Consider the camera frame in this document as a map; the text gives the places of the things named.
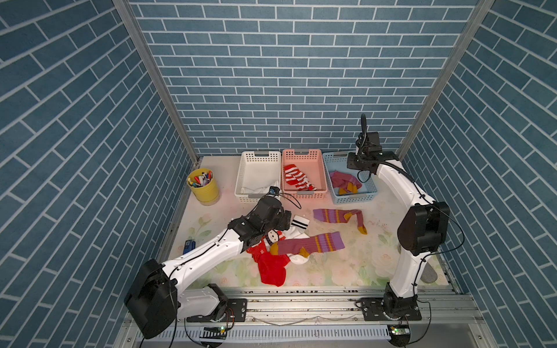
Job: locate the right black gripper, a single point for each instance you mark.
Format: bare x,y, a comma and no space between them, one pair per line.
351,157

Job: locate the aluminium front rail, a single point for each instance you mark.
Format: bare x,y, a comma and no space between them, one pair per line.
325,317

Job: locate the red santa sock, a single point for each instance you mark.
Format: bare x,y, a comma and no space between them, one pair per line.
272,268

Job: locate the pink plastic basket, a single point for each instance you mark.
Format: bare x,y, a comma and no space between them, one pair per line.
309,161

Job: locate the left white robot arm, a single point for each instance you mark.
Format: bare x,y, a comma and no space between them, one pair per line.
160,294

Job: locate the purple striped sock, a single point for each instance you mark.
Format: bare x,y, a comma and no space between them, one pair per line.
300,249
340,216

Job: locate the purple striped sock front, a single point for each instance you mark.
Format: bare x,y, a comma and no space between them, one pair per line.
300,249

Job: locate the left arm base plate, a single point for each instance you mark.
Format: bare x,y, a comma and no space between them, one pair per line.
233,310

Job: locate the red white striped sock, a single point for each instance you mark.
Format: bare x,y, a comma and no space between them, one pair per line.
296,178

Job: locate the yellow pen cup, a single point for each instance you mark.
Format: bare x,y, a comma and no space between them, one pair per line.
204,186

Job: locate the white plastic basket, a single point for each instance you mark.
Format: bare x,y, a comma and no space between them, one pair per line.
257,169

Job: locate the grey oval pad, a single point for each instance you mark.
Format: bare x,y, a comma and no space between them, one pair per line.
429,274

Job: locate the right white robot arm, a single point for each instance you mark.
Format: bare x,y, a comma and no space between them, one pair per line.
422,231

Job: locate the blue plastic basket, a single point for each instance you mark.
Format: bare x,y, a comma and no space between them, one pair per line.
337,161

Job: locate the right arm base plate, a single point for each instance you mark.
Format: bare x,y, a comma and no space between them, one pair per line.
387,308

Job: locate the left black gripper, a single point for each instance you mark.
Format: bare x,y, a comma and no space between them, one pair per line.
283,220

